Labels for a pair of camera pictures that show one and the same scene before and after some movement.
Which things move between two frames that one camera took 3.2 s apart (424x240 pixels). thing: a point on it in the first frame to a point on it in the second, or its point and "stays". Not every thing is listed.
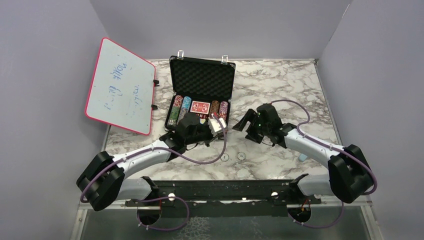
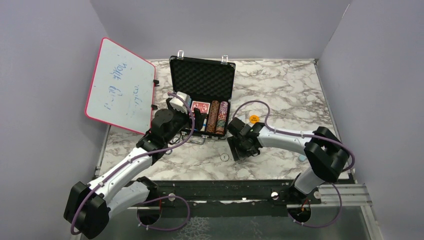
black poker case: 202,86 stays
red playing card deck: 200,107 stays
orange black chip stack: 214,107 stays
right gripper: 250,116 to 236,151
